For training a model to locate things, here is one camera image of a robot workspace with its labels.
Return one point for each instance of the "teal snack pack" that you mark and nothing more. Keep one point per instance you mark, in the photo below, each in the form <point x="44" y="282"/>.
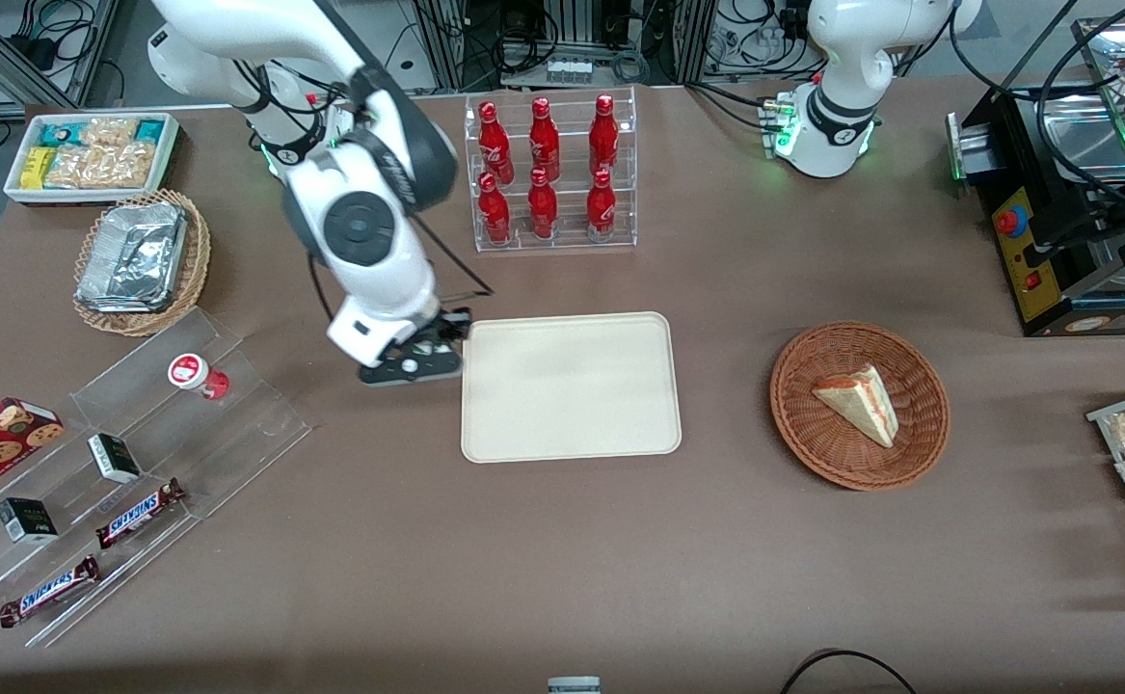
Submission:
<point x="57" y="135"/>
<point x="149" y="131"/>

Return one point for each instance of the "small black box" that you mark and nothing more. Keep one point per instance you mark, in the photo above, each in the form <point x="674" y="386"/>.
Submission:
<point x="115" y="459"/>
<point x="27" y="520"/>

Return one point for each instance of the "clear bag of crackers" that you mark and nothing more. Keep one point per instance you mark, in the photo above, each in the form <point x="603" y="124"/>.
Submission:
<point x="109" y="131"/>
<point x="99" y="167"/>

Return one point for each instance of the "red cola bottle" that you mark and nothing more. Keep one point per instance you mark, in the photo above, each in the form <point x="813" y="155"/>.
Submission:
<point x="543" y="210"/>
<point x="601" y="208"/>
<point x="544" y="143"/>
<point x="603" y="140"/>
<point x="495" y="214"/>
<point x="495" y="145"/>

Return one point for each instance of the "brown wicker basket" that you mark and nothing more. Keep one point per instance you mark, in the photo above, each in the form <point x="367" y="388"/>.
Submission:
<point x="813" y="443"/>

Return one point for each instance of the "black machine with steel top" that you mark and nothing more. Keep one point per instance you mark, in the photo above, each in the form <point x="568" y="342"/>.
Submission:
<point x="1015" y="145"/>

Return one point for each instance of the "white power strip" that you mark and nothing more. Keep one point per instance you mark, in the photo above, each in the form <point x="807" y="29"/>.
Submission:
<point x="568" y="69"/>

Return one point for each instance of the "red emergency stop button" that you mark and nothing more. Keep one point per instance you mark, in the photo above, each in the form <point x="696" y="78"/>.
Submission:
<point x="1010" y="222"/>

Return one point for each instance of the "silver foil pouch stack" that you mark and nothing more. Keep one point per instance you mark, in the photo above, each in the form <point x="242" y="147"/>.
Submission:
<point x="133" y="255"/>

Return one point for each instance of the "beige plastic tray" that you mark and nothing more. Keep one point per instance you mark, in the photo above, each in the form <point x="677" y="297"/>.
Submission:
<point x="570" y="387"/>

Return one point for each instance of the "light wicker basket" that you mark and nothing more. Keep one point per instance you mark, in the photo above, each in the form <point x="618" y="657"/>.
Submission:
<point x="198" y="251"/>

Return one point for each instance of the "clear acrylic stepped display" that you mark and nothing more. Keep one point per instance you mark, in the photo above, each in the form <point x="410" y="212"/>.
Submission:
<point x="234" y="424"/>

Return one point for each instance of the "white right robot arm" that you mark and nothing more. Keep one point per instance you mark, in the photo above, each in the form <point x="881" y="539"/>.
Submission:
<point x="369" y="280"/>

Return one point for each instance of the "red gum bottle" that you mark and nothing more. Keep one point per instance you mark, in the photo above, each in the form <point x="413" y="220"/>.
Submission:
<point x="194" y="374"/>

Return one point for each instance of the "clear acrylic bottle rack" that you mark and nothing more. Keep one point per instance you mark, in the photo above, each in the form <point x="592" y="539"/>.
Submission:
<point x="572" y="241"/>

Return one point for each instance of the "white plastic snack bin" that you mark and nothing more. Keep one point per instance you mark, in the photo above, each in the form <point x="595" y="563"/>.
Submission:
<point x="14" y="188"/>

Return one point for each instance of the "snickers chocolate bar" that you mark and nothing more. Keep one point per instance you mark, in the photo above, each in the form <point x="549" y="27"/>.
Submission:
<point x="49" y="591"/>
<point x="138" y="514"/>

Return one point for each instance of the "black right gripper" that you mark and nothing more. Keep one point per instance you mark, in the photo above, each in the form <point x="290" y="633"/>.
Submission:
<point x="450" y="328"/>

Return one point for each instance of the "triangular sandwich wedge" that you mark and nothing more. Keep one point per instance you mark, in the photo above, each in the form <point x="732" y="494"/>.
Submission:
<point x="861" y="403"/>

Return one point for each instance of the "small grey device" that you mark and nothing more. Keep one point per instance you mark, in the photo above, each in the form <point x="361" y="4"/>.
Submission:
<point x="574" y="685"/>

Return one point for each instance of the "yellow snack pack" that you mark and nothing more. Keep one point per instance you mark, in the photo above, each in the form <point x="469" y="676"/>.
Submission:
<point x="38" y="168"/>

